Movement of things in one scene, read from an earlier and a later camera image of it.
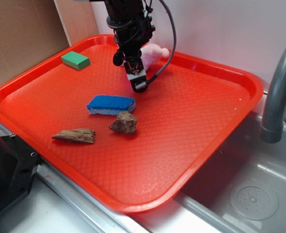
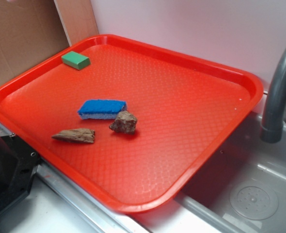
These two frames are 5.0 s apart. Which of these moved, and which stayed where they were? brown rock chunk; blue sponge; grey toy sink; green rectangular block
Moved: blue sponge
Stayed: brown rock chunk; green rectangular block; grey toy sink
